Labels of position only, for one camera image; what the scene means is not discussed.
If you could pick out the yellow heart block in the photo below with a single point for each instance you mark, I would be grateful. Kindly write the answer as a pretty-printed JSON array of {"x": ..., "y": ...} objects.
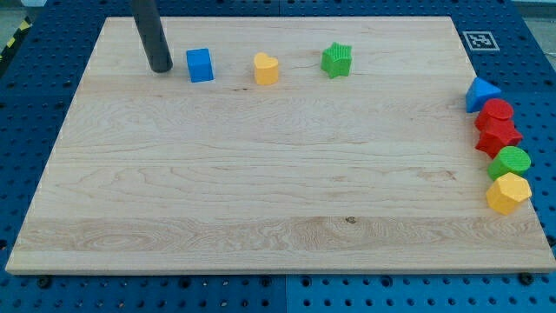
[{"x": 266, "y": 69}]

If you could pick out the blue cube block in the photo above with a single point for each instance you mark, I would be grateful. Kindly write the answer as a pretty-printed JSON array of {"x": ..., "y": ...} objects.
[{"x": 199, "y": 65}]

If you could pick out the green cylinder block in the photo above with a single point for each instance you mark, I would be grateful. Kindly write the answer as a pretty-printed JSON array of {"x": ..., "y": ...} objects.
[{"x": 510, "y": 159}]

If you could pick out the red cylinder block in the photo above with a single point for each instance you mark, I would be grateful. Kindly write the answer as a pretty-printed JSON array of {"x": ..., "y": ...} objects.
[{"x": 496, "y": 109}]

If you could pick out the light wooden board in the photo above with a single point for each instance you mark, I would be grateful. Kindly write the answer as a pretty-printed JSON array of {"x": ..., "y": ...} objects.
[{"x": 374, "y": 173}]

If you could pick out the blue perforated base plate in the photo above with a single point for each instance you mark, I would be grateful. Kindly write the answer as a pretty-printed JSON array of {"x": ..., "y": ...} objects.
[{"x": 36, "y": 92}]

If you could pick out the white fiducial marker tag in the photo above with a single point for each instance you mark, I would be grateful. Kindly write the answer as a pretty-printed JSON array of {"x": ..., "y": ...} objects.
[{"x": 480, "y": 40}]

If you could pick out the green star block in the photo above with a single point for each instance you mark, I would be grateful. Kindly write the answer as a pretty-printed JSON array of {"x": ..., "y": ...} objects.
[{"x": 336, "y": 60}]

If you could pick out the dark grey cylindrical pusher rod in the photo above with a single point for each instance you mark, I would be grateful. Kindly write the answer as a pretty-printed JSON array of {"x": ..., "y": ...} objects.
[{"x": 150, "y": 30}]

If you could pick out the blue triangle block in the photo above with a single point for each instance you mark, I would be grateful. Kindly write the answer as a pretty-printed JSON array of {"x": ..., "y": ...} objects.
[{"x": 478, "y": 93}]

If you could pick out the red star block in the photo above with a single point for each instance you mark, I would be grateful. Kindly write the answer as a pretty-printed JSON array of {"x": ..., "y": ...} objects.
[{"x": 496, "y": 135}]

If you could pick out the yellow hexagon block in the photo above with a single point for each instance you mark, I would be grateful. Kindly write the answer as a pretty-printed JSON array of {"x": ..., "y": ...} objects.
[{"x": 507, "y": 193}]

